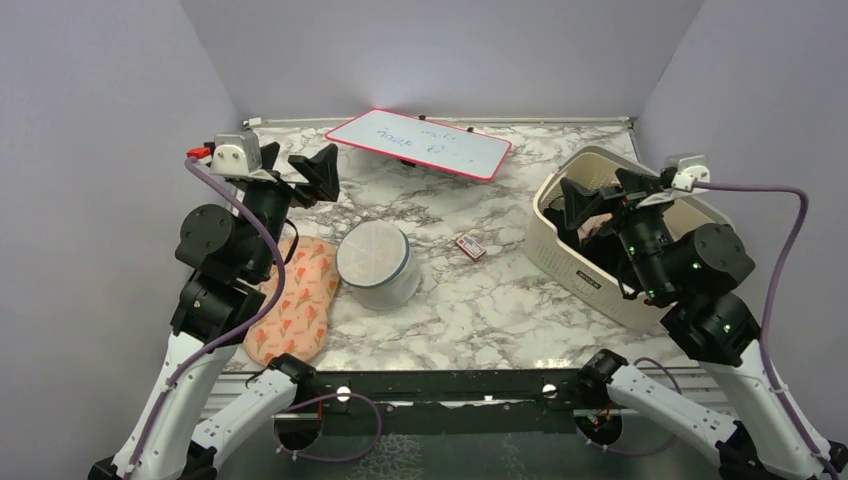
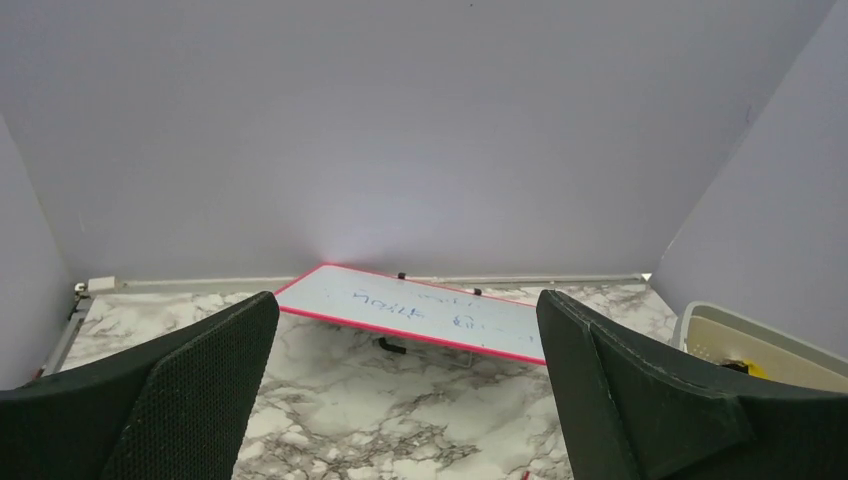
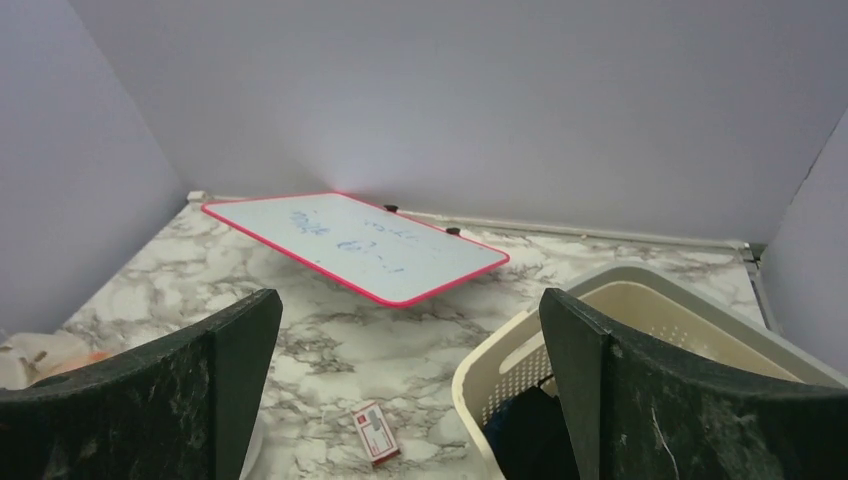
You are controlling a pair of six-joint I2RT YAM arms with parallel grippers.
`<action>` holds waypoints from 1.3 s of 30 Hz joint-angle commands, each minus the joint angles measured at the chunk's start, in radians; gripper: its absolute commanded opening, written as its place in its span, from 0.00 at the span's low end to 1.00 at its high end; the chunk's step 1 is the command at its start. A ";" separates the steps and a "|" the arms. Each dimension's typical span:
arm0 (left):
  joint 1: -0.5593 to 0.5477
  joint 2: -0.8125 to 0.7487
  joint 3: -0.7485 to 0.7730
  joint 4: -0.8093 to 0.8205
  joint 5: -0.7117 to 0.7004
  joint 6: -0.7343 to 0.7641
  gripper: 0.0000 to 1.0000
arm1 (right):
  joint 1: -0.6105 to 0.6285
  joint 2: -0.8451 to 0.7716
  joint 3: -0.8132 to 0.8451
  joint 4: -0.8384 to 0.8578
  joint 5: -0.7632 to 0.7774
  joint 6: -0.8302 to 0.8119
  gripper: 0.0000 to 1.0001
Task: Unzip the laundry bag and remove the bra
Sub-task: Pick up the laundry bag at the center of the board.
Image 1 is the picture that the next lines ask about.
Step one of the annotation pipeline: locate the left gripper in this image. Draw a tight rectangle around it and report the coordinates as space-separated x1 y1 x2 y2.
241 141 339 277

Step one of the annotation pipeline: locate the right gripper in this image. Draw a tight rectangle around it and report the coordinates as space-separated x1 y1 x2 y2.
560 167 675 300

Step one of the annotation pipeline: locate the white mesh laundry bag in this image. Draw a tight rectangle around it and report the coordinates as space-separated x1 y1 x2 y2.
336 220 421 311

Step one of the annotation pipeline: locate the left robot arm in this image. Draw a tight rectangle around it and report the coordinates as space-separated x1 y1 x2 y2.
89 143 340 479

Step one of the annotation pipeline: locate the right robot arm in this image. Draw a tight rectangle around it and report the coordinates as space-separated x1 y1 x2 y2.
561 165 847 479

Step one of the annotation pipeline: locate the pink bra in basket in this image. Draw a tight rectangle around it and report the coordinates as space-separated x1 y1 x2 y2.
577 213 612 243

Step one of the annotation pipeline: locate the cream laundry basket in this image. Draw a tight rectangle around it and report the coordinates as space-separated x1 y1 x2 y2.
525 146 755 335

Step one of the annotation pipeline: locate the pink floral laundry bag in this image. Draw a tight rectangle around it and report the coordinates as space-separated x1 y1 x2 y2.
243 236 340 366

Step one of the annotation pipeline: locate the red framed whiteboard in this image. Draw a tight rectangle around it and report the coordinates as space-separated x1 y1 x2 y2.
325 109 512 181

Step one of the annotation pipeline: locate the small red card box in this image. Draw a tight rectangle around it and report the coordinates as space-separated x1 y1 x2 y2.
455 234 486 262

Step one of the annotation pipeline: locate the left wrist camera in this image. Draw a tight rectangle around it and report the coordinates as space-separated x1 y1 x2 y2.
209 131 262 178

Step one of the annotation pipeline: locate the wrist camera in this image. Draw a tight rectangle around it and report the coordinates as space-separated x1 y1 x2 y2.
209 131 262 178
660 153 711 194

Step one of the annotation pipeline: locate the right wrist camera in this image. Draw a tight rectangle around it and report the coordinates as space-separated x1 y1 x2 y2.
660 153 711 194

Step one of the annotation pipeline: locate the black front mounting rail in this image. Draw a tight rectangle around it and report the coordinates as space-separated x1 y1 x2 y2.
271 367 631 439

